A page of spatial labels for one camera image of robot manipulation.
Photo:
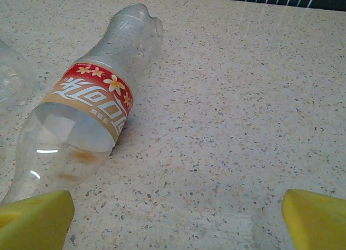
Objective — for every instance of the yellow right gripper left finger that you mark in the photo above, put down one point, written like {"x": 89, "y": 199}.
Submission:
{"x": 35, "y": 223}

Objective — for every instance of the clear bottle red beige label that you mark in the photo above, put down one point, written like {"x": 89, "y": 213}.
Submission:
{"x": 94, "y": 98}

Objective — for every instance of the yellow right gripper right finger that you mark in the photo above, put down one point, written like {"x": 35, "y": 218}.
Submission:
{"x": 319, "y": 225}

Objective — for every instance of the clear bottle blue cap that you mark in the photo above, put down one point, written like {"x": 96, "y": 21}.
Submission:
{"x": 10, "y": 77}

